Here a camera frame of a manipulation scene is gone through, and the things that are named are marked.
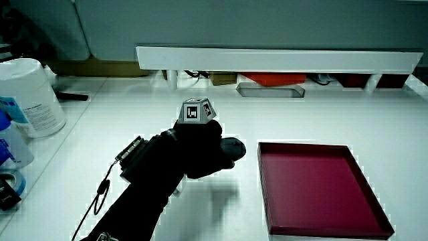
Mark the person's right hand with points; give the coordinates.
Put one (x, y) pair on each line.
(197, 150)

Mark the dark grey mouse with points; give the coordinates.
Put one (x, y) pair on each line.
(234, 149)

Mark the person's right forearm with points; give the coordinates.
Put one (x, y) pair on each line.
(140, 201)

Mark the white desk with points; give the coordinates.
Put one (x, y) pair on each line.
(301, 117)

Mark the clear acrylic tray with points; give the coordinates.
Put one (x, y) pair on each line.
(242, 89)

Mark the olive brown box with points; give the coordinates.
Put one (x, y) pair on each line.
(222, 78)

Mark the orange box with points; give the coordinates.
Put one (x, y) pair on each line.
(274, 78)

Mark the white shelf riser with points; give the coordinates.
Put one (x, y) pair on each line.
(267, 60)

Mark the dark red tray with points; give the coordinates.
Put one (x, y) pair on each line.
(311, 187)

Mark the brown cardboard box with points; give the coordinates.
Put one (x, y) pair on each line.
(97, 68)

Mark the dark red box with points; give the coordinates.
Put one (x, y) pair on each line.
(393, 81)
(352, 80)

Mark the white wipes canister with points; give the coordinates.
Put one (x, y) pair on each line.
(30, 100)

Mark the blue tape roll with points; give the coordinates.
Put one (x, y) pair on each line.
(18, 177)

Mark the plastic bottle blue label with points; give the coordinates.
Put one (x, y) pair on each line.
(11, 147)

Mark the small black box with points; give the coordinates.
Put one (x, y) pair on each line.
(6, 197)

